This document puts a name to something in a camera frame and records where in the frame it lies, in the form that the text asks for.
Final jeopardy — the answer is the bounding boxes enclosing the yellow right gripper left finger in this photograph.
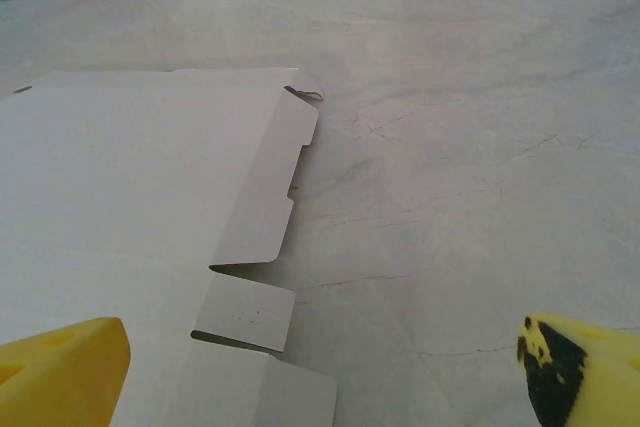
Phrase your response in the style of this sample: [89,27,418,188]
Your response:
[0,316,132,427]

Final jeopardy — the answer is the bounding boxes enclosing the white paper box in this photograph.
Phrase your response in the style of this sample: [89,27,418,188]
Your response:
[0,66,339,427]

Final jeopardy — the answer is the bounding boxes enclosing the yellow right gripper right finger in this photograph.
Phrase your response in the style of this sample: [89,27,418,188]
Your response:
[517,313,640,427]

